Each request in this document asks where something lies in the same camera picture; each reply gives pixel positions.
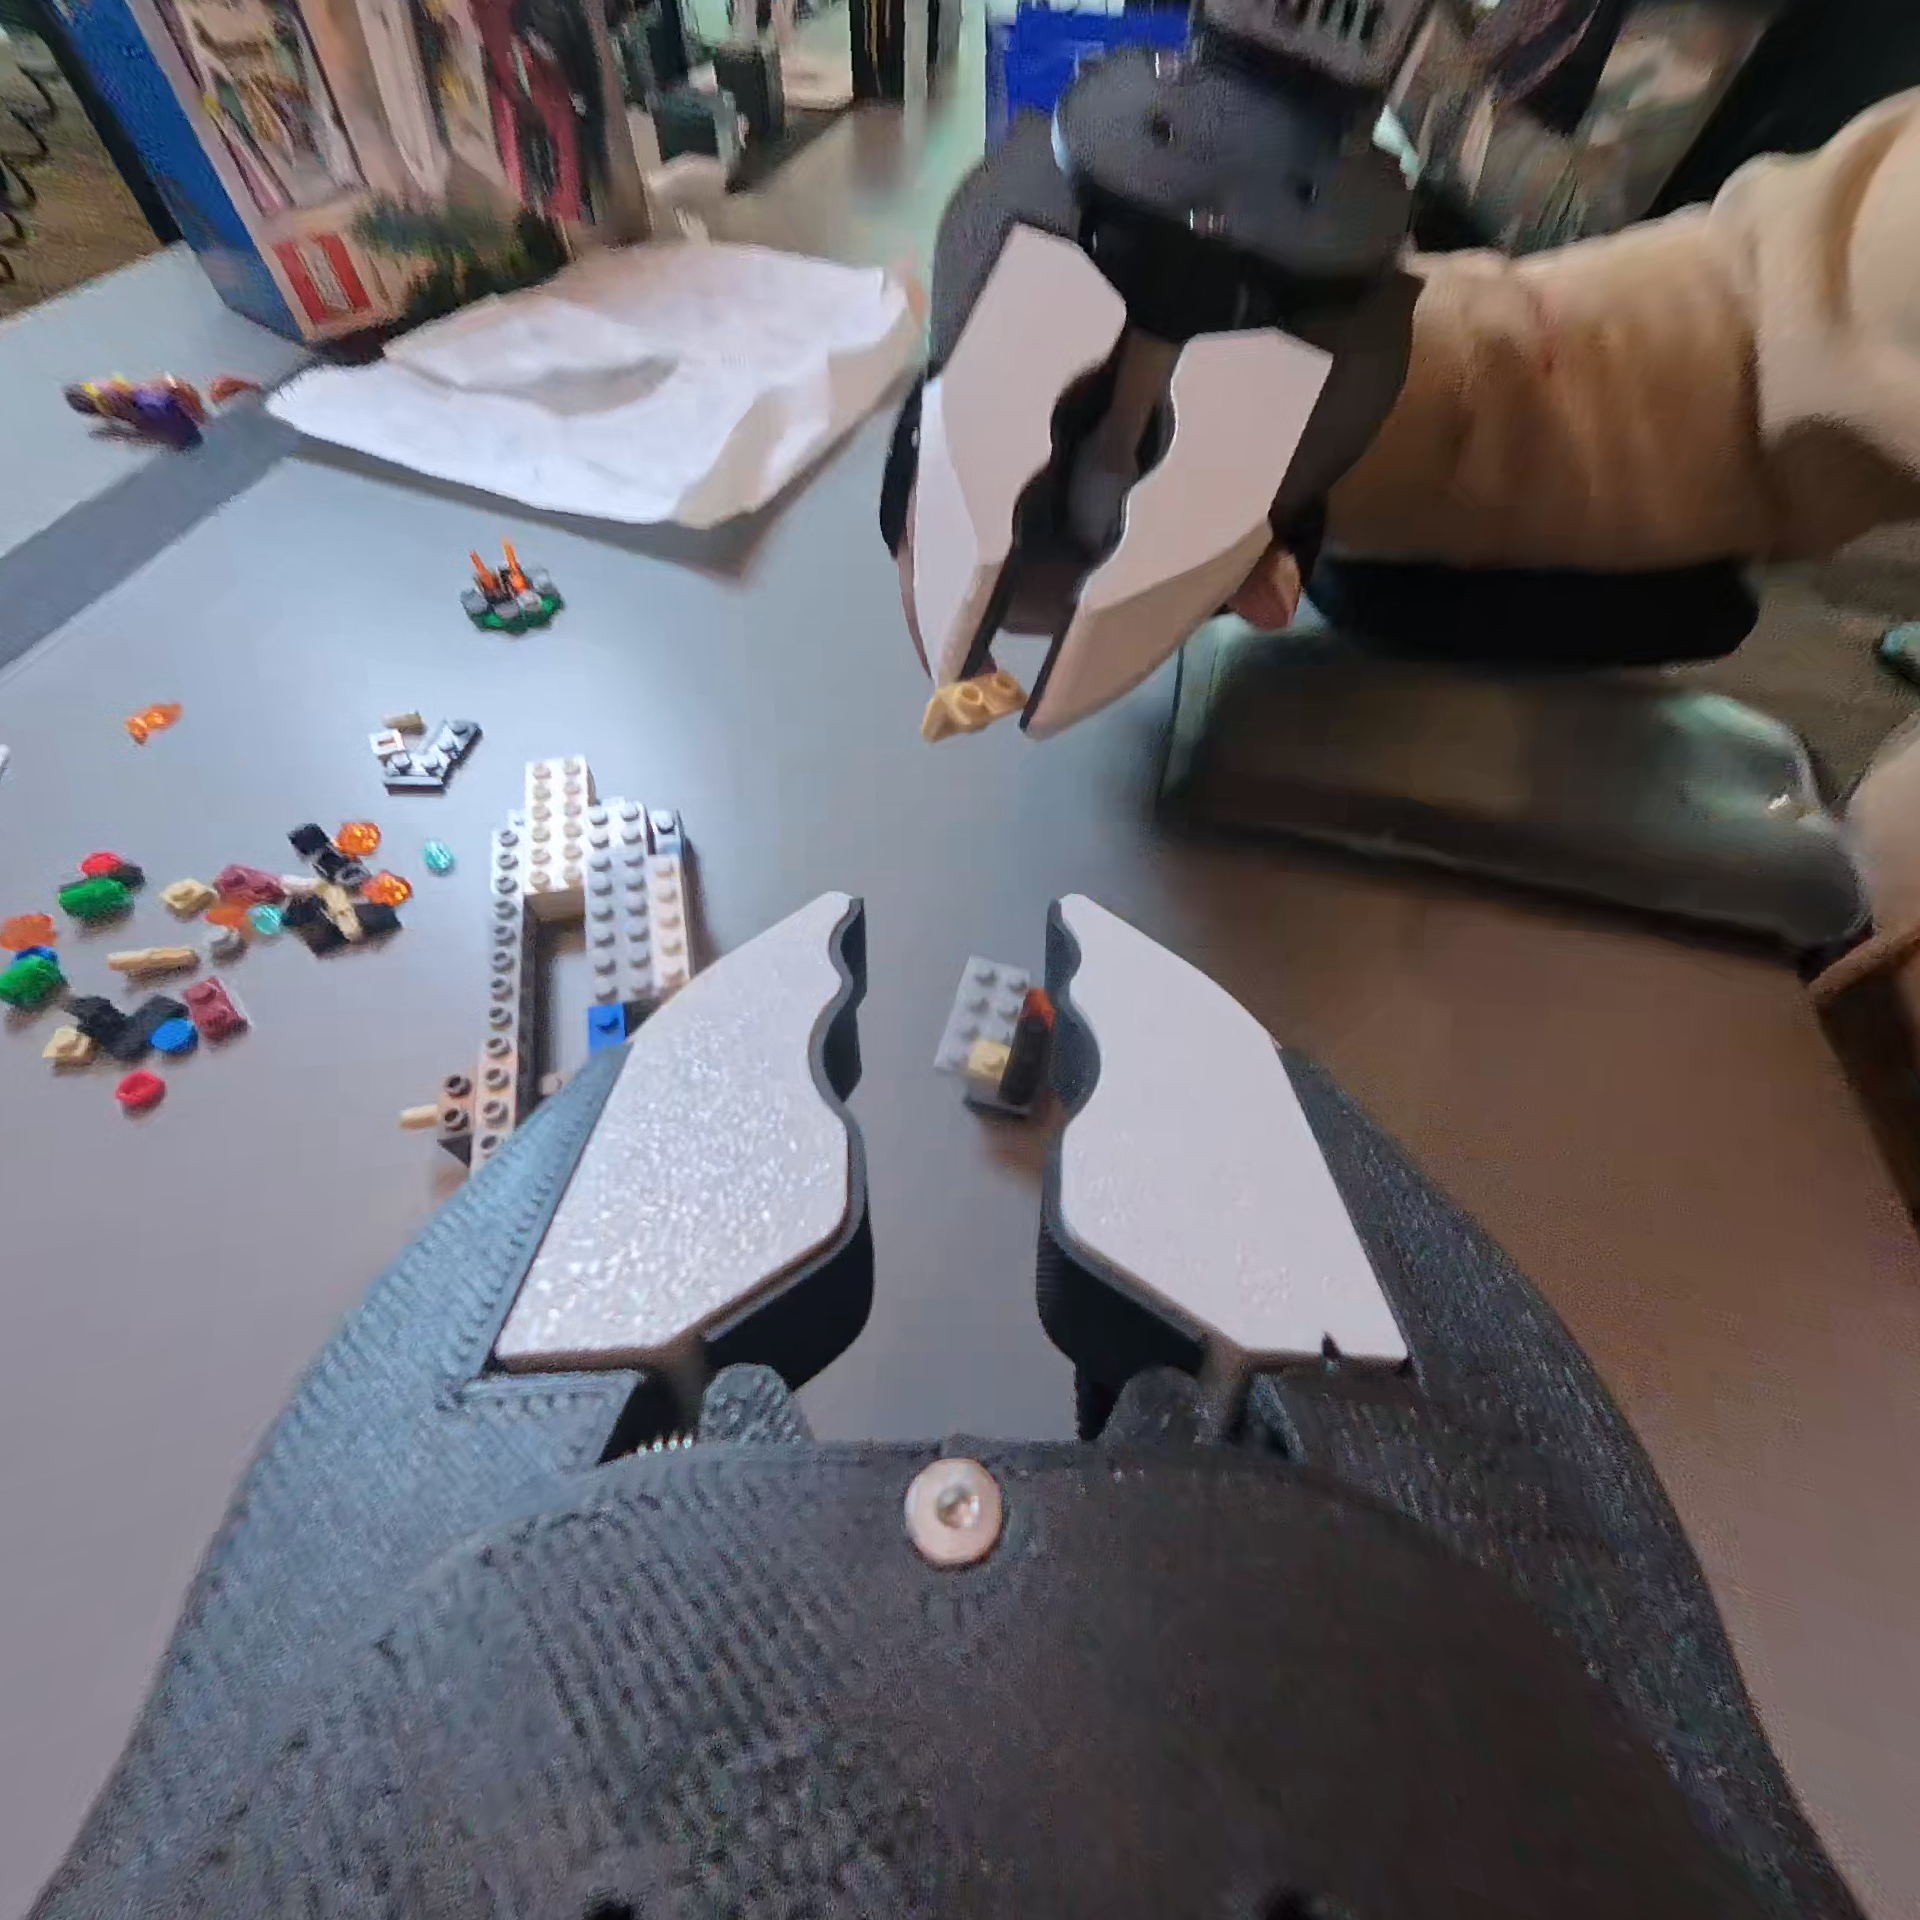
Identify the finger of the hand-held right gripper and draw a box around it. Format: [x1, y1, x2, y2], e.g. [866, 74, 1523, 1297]
[908, 222, 1130, 682]
[1018, 328, 1337, 740]

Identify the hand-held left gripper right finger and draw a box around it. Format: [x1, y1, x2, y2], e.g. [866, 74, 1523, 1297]
[1039, 895, 1417, 1446]

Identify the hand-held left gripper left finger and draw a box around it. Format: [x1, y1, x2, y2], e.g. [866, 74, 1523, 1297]
[494, 890, 875, 1449]

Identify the small grey lego assembly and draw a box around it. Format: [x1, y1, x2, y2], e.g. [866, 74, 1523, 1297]
[932, 953, 1062, 1119]

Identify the tan lego plate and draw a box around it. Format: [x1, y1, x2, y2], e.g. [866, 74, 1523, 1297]
[916, 673, 1029, 743]

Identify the pile of lego pieces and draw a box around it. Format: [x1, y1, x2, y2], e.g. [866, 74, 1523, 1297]
[0, 717, 487, 1112]

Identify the person's right forearm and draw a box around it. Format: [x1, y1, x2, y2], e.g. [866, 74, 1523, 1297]
[1319, 90, 1920, 568]

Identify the long grey lego build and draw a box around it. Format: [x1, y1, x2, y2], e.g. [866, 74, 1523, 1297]
[399, 753, 700, 1175]

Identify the green round lego campfire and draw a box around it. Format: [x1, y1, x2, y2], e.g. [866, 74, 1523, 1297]
[459, 540, 567, 637]

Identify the colourful lego set box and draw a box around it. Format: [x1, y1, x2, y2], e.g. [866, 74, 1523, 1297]
[42, 0, 657, 350]

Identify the purple lego minifigure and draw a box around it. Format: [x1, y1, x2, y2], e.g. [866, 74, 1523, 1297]
[62, 372, 265, 449]

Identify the blue plastic bin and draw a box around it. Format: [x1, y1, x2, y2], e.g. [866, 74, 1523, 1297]
[995, 0, 1197, 116]

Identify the printed white paper bag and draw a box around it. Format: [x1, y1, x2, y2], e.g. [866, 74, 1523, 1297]
[265, 239, 928, 530]

